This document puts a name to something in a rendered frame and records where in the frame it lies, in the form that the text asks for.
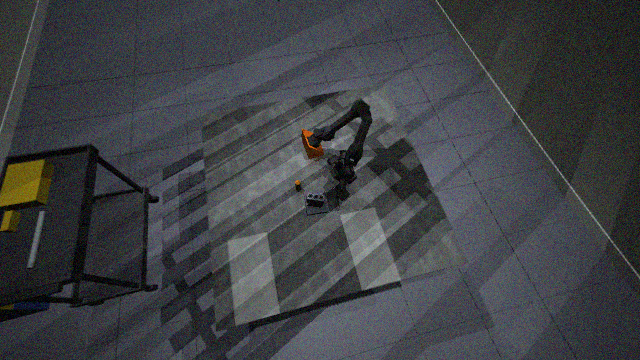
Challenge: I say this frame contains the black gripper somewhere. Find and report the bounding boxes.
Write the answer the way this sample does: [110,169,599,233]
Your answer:
[327,155,357,184]

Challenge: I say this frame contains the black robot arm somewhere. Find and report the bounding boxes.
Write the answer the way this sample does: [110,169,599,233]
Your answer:
[307,100,373,180]

